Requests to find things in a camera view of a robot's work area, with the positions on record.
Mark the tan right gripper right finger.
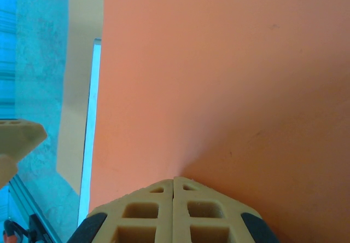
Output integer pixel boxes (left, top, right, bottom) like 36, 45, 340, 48
173, 176, 279, 243

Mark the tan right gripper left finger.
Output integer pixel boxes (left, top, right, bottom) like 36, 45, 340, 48
68, 178, 174, 243

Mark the aluminium mounting rail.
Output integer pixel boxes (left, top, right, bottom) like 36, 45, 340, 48
8, 173, 66, 243

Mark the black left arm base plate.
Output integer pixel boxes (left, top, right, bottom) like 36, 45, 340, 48
27, 212, 60, 243

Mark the striped translucent enclosure panel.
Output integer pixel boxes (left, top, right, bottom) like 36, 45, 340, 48
0, 0, 19, 123

